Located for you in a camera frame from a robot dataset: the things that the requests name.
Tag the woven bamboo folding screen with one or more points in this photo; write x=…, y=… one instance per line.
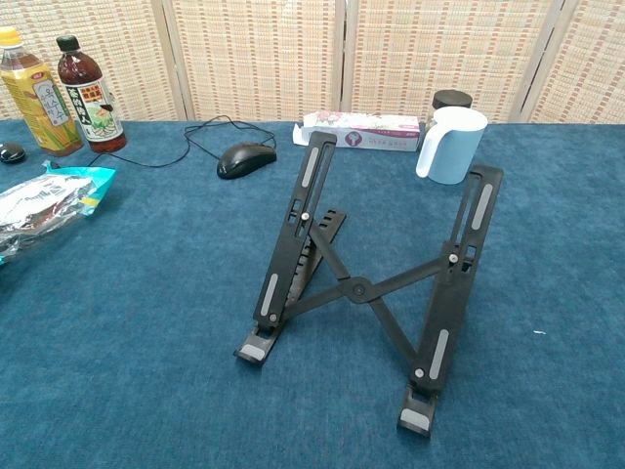
x=263, y=58

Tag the dark bottle with black cap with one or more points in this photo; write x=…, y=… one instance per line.
x=93, y=112

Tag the floral print cardboard box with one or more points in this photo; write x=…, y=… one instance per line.
x=361, y=132

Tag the black computer mouse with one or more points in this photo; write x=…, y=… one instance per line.
x=244, y=158

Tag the blue carpet table cover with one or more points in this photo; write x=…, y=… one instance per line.
x=146, y=293

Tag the small black oval case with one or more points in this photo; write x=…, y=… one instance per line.
x=12, y=153

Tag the teal clear snack bag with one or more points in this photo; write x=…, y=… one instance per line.
x=44, y=195

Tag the yellow label tea bottle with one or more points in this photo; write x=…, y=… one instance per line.
x=39, y=107

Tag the glass jar with black lid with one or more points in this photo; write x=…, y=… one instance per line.
x=451, y=99

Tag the black folding laptop stand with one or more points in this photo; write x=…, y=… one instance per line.
x=359, y=289

